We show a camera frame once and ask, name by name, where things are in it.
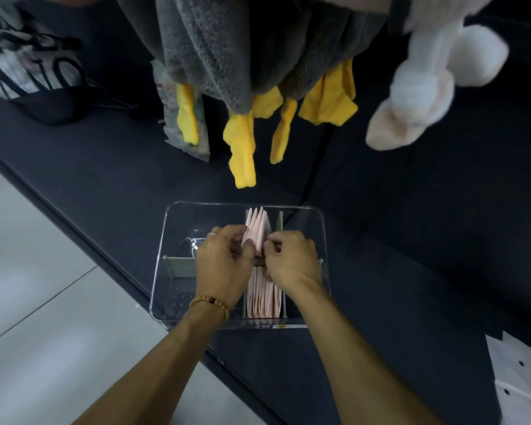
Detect person's left hand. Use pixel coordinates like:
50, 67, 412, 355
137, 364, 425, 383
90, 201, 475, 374
194, 224, 258, 313

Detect person's right hand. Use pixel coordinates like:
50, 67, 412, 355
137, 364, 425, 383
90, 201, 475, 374
263, 230, 325, 302

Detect clear plastic organizer box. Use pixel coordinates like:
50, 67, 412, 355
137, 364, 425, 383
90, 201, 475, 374
149, 201, 332, 331

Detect stack of polka dot bags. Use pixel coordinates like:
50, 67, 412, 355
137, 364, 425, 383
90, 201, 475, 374
485, 331, 531, 425

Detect person's right forearm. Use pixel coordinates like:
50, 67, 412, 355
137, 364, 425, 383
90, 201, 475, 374
290, 287, 443, 425

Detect person's left forearm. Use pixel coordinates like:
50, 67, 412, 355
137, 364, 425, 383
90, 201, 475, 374
73, 307, 229, 425

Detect dark blue sofa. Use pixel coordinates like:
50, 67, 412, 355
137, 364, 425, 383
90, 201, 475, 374
0, 0, 531, 425

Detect pink plush toy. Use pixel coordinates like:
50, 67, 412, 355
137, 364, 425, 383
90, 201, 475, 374
327, 0, 510, 151

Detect grey plush toy yellow feet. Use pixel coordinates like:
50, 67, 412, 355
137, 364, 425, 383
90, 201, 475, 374
114, 0, 390, 189

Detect zebra striped bag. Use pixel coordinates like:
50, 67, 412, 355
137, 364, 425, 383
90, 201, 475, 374
0, 4, 89, 127

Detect brown bead bracelet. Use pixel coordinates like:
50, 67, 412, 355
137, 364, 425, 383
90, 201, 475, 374
189, 296, 231, 325

